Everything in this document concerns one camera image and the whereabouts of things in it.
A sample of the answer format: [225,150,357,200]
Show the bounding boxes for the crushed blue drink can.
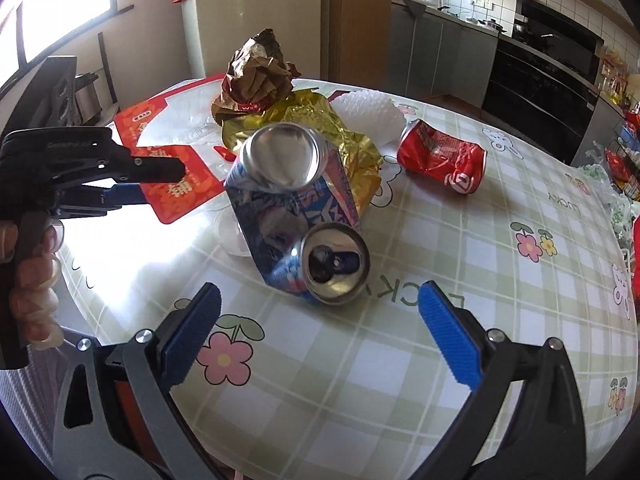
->
[223,122,371,307]

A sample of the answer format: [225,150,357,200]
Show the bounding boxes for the window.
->
[0,0,133,91]

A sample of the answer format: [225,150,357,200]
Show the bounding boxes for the black range hood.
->
[514,0,603,68]

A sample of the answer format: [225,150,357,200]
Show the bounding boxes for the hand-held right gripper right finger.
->
[417,281,588,480]

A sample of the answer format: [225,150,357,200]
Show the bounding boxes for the person's left hand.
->
[10,224,66,352]

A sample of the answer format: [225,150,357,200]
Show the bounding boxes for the checked cartoon tablecloth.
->
[55,77,638,480]

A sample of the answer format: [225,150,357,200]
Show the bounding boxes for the gold foil wrapper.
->
[221,89,383,221]

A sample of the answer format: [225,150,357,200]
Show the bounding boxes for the beige refrigerator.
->
[192,0,323,81]

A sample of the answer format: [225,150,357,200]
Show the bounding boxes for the brown wooden panel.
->
[322,0,393,96]

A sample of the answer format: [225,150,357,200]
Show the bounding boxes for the crushed red drink can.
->
[396,119,488,195]

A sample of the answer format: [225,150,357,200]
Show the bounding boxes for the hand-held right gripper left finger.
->
[51,282,231,480]

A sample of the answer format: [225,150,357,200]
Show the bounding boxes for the grey kitchen counter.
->
[390,0,501,108]

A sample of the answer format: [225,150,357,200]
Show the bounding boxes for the brown paper bag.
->
[211,28,301,126]

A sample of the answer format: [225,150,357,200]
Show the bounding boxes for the clear plastic lid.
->
[212,207,256,258]

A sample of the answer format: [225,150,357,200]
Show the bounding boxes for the group of condiment bottles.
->
[597,47,632,106]

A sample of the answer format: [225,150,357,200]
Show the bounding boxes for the black built-in oven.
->
[482,37,601,161]

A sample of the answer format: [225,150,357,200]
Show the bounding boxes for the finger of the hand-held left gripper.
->
[60,182,154,209]
[112,155,187,184]

